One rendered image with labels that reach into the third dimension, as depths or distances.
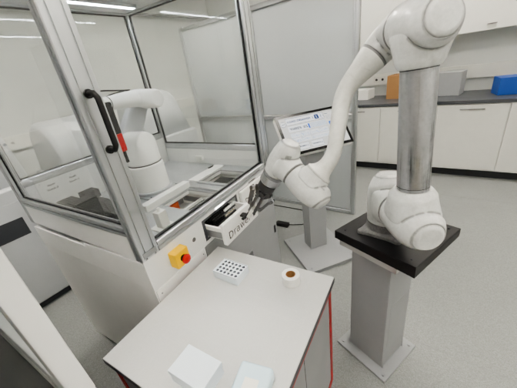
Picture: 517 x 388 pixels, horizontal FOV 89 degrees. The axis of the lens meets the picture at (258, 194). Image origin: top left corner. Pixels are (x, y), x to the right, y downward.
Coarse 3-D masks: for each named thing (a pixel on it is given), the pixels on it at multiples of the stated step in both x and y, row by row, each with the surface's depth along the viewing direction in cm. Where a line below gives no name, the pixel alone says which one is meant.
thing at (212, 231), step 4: (236, 204) 144; (240, 204) 142; (236, 208) 145; (208, 228) 126; (212, 228) 124; (216, 228) 123; (208, 232) 127; (212, 232) 125; (216, 232) 124; (220, 232) 122; (212, 236) 127; (216, 236) 125; (220, 236) 124
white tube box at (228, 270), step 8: (224, 264) 115; (232, 264) 115; (240, 264) 113; (216, 272) 110; (224, 272) 110; (232, 272) 109; (240, 272) 108; (248, 272) 112; (224, 280) 110; (232, 280) 107; (240, 280) 107
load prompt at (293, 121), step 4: (320, 112) 193; (300, 116) 190; (304, 116) 190; (308, 116) 191; (312, 116) 191; (316, 116) 192; (320, 116) 192; (288, 120) 187; (292, 120) 188; (296, 120) 188; (300, 120) 189; (304, 120) 189; (308, 120) 190; (312, 120) 190; (288, 124) 186; (292, 124) 187
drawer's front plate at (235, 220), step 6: (246, 204) 132; (240, 210) 128; (246, 210) 132; (234, 216) 124; (252, 216) 138; (228, 222) 121; (234, 222) 124; (240, 222) 129; (222, 228) 117; (228, 228) 121; (234, 228) 125; (240, 228) 129; (222, 234) 119; (228, 234) 122; (234, 234) 125; (228, 240) 122
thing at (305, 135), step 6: (324, 126) 190; (300, 132) 186; (306, 132) 186; (312, 132) 187; (318, 132) 188; (324, 132) 189; (294, 138) 184; (300, 138) 184; (306, 138) 185; (312, 138) 186; (318, 138) 187
